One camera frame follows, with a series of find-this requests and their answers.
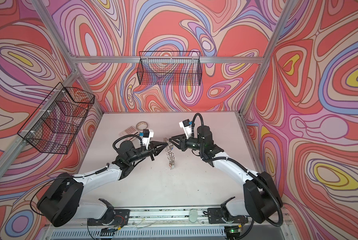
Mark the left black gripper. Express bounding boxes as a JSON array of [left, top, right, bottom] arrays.
[[126, 142, 168, 166]]

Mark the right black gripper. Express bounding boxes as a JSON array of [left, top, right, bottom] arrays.
[[169, 133, 205, 152]]

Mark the metal disc key ring holder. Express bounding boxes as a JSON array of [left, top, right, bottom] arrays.
[[164, 138, 175, 170]]

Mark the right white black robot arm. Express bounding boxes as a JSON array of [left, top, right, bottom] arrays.
[[169, 113, 284, 227]]

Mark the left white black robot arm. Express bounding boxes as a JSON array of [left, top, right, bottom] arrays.
[[36, 131, 168, 227]]

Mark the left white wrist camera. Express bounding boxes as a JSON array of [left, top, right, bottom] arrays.
[[140, 129, 154, 148]]

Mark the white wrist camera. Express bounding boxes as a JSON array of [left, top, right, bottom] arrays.
[[140, 129, 154, 148], [179, 119, 193, 140]]

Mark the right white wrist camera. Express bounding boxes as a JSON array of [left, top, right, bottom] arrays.
[[179, 119, 193, 140]]

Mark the white oval puck on rail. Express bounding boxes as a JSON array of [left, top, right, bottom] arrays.
[[188, 209, 198, 223]]

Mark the black wire basket back wall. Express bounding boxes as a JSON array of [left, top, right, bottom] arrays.
[[137, 50, 202, 86]]

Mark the black wire basket wall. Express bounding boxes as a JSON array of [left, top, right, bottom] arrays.
[[137, 50, 202, 86], [17, 83, 95, 155]]

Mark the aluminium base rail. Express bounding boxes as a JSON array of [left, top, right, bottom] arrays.
[[38, 206, 297, 240]]

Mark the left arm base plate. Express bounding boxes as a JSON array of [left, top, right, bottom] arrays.
[[87, 209, 131, 227]]

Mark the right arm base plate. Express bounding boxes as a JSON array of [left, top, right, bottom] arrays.
[[203, 208, 249, 225]]

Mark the black wire basket left wall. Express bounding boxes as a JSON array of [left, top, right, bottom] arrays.
[[17, 83, 95, 155]]

